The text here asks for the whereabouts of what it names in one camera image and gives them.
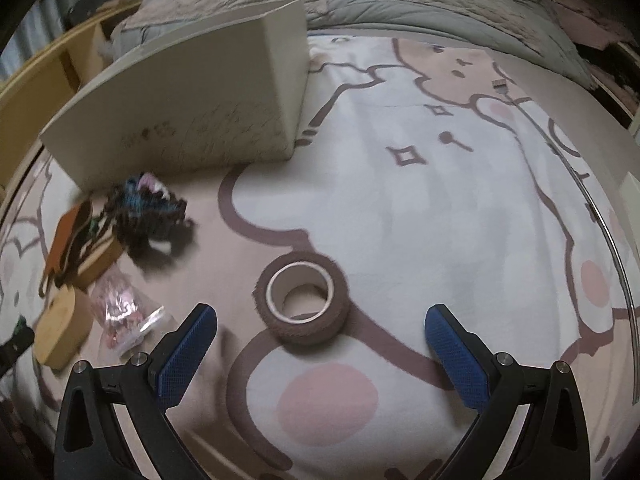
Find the wooden shelf unit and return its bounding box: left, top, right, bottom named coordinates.
left=0, top=0, right=143, bottom=186

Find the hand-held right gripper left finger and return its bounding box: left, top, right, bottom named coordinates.
left=54, top=304, right=218, bottom=480

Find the pink clothes pile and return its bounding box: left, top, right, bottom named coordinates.
left=555, top=0, right=640, bottom=61

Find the brown leather piece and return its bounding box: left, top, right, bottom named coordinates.
left=42, top=200, right=97, bottom=281

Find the dark blue crochet piece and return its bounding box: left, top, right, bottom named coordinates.
left=102, top=172, right=193, bottom=263

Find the white box lid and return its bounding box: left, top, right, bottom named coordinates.
left=620, top=172, right=640, bottom=221

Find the printed cartoon blanket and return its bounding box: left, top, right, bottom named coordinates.
left=0, top=35, right=640, bottom=480

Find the green clothespin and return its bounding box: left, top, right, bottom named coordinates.
left=10, top=316, right=34, bottom=347

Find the white cardboard shoe box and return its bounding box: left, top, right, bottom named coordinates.
left=39, top=0, right=311, bottom=193

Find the brown tape roll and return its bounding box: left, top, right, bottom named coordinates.
left=254, top=252, right=348, bottom=358

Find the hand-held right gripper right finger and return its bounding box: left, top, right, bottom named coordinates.
left=424, top=304, right=592, bottom=480

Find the metal telescopic back scratcher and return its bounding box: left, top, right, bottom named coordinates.
left=492, top=79, right=640, bottom=361

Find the rounded wooden block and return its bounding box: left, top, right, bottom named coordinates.
left=34, top=285, right=93, bottom=368

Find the clear bag of pink beads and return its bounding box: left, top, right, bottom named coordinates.
left=90, top=265, right=166, bottom=356

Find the leaf-shaped wooden piece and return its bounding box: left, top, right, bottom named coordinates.
left=65, top=237, right=123, bottom=291

